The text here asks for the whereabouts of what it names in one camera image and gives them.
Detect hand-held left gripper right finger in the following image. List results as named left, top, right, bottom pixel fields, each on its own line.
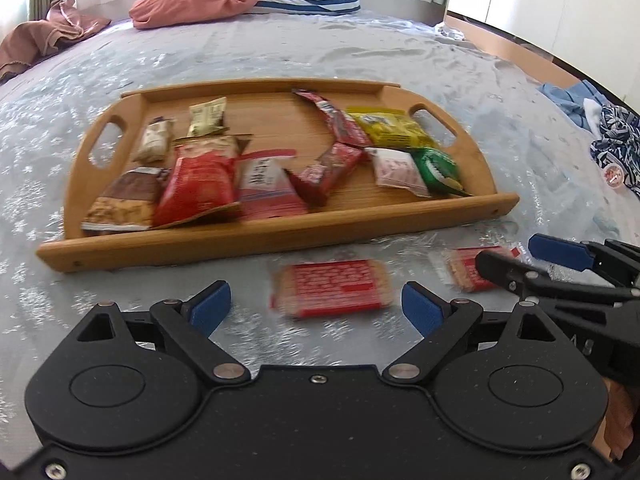
left=381, top=281, right=568, bottom=387

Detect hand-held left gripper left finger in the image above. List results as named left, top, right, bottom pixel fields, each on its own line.
left=76, top=280, right=252, bottom=387

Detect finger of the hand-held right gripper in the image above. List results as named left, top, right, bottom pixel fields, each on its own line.
left=474, top=250, right=640, bottom=307
left=527, top=233, right=640, bottom=288

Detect red cracker packet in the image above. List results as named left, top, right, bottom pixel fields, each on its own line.
left=429, top=246, right=523, bottom=293
left=270, top=258, right=396, bottom=320

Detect green snack packet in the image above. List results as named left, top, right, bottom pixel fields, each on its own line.
left=410, top=146, right=473, bottom=197

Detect large red snack packet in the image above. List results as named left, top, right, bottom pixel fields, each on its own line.
left=150, top=135, right=253, bottom=228

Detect white pink snack packet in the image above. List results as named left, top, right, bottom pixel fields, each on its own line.
left=364, top=146, right=432, bottom=198

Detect wooden tray with handles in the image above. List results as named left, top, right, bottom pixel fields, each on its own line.
left=36, top=76, right=521, bottom=273

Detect person's right hand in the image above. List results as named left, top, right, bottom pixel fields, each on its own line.
left=595, top=377, right=640, bottom=463

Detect white red-striped flat packet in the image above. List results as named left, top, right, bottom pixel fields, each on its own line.
left=235, top=149, right=308, bottom=221

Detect brown biscuit packet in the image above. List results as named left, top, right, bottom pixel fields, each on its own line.
left=81, top=167, right=171, bottom=233

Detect light blue clothes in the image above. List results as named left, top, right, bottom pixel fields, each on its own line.
left=537, top=80, right=608, bottom=131

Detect red chocolate bar packet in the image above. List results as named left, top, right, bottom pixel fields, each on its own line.
left=287, top=141, right=368, bottom=207

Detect small cream snack packet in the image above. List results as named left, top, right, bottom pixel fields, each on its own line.
left=132, top=116, right=176, bottom=163

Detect yellow snack packet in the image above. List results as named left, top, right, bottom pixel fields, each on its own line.
left=346, top=106, right=441, bottom=150

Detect small beige snack packet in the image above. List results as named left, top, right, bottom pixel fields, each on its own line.
left=187, top=97, right=228, bottom=138

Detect long red bar packet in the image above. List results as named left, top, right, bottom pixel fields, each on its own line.
left=291, top=88, right=373, bottom=148

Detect white crumpled cloth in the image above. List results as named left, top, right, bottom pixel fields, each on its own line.
left=434, top=22, right=468, bottom=41

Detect white wardrobe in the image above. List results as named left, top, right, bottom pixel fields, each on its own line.
left=447, top=0, right=640, bottom=91

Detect brown pink blanket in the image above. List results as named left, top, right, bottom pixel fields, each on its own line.
left=0, top=0, right=112, bottom=83

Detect wooden bed frame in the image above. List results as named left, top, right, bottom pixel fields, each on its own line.
left=442, top=10, right=586, bottom=88

